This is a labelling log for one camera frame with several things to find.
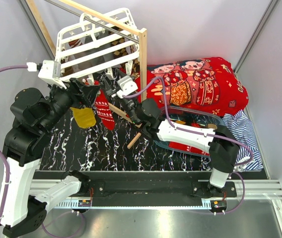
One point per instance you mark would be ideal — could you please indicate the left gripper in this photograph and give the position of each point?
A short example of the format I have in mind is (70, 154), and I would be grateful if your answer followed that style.
(84, 95)

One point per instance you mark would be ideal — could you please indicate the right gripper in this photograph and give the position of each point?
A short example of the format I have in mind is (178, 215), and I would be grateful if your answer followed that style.
(108, 90)

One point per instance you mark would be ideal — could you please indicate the red patterned sock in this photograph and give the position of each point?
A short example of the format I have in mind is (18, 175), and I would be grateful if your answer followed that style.
(187, 149)
(104, 112)

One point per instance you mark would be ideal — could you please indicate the yellow sock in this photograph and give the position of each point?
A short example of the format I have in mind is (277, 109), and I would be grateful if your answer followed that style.
(84, 118)

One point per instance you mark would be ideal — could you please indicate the white plastic clip hanger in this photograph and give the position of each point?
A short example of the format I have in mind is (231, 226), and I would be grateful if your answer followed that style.
(120, 19)

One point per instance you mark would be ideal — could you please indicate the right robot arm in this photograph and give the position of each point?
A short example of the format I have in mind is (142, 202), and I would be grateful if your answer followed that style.
(219, 143)

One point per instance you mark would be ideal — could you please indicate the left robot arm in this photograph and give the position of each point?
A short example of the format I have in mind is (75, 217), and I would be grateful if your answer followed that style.
(34, 119)

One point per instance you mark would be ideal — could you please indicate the brown argyle sock hanging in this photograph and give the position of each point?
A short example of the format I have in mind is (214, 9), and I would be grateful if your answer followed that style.
(124, 52)

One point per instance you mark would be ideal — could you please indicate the grey sock hanging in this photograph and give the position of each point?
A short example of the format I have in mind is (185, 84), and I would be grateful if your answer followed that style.
(97, 60)

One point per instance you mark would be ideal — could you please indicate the metal rack rod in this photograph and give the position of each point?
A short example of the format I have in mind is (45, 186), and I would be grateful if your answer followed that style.
(89, 19)

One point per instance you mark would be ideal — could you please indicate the clear plastic basket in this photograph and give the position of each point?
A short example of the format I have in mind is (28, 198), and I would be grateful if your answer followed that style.
(206, 120)

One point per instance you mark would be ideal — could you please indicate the argyle sock in basket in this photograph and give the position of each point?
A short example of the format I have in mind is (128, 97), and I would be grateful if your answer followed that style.
(193, 124)

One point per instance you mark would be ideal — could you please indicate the red cartoon print blanket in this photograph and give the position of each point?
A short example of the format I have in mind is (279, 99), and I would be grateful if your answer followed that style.
(205, 84)

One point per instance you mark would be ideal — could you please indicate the blue striped shirt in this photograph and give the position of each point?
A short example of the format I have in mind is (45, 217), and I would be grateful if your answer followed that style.
(242, 129)

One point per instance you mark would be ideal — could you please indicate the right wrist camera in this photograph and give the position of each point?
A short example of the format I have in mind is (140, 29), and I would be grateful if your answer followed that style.
(127, 86)

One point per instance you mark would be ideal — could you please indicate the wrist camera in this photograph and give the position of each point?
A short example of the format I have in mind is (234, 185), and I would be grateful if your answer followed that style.
(127, 86)
(49, 71)

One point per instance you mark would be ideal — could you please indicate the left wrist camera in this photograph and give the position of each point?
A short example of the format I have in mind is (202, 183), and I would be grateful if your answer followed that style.
(49, 71)

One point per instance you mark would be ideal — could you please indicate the wooden drying rack frame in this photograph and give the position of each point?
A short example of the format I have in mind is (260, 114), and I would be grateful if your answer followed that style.
(52, 45)

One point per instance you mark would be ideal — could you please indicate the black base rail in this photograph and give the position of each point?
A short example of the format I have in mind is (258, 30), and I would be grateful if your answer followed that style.
(151, 194)

